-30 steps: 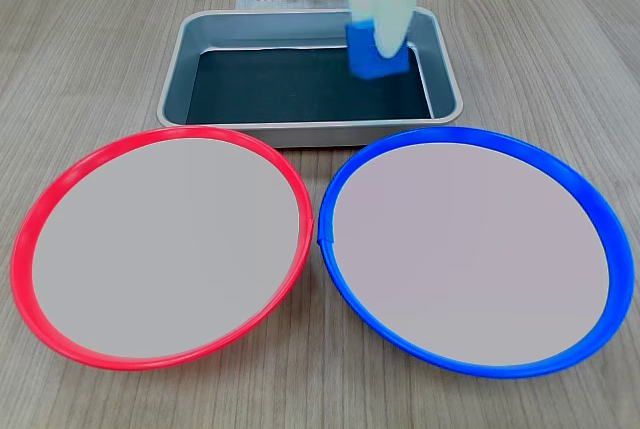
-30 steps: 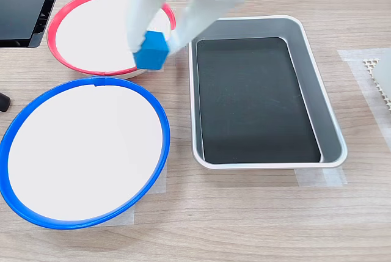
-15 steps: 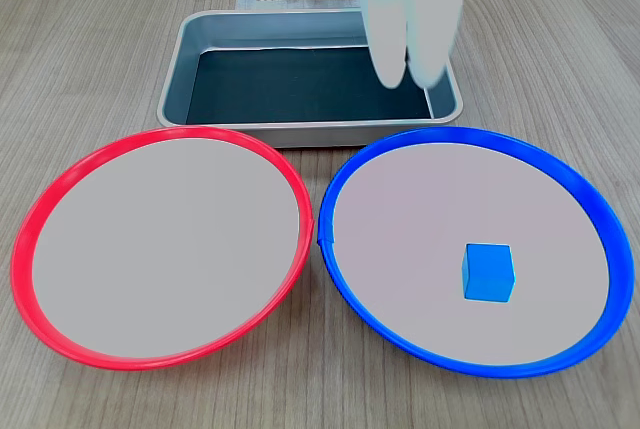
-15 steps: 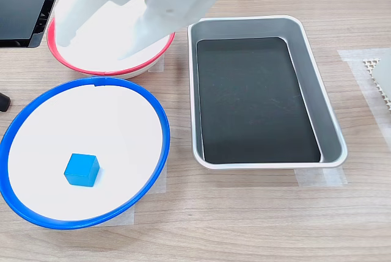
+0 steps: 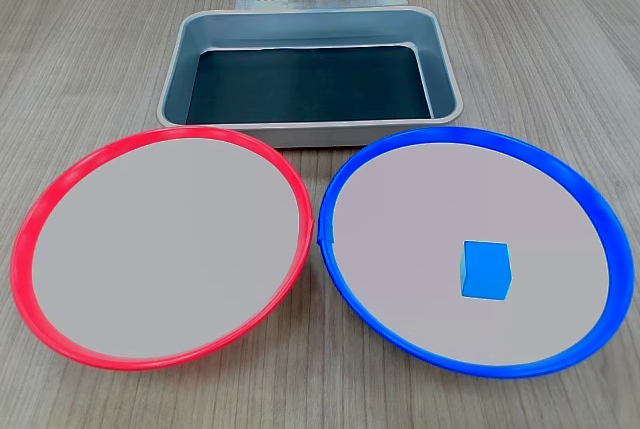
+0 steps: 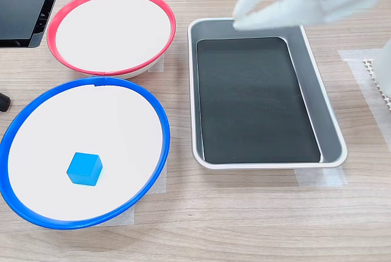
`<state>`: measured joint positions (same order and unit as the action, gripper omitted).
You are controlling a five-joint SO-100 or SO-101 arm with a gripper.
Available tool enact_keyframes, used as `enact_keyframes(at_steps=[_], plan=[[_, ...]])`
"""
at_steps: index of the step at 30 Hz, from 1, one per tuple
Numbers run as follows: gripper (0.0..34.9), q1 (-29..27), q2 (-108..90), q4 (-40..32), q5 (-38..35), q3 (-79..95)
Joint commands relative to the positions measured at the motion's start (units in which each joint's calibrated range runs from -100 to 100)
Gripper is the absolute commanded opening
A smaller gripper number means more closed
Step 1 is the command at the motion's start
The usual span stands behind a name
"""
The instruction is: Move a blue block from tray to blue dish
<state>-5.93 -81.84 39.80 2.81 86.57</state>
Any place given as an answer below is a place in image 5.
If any white plate with red rim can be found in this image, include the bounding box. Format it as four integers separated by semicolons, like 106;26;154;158
10;124;315;373

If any blue cube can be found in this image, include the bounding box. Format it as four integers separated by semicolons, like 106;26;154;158
459;240;513;302

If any white plate with blue rim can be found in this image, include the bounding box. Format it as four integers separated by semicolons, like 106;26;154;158
317;126;635;380

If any steel tray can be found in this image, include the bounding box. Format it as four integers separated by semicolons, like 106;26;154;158
156;6;465;149

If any black tray mat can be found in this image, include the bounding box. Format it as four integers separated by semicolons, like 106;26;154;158
185;45;432;126

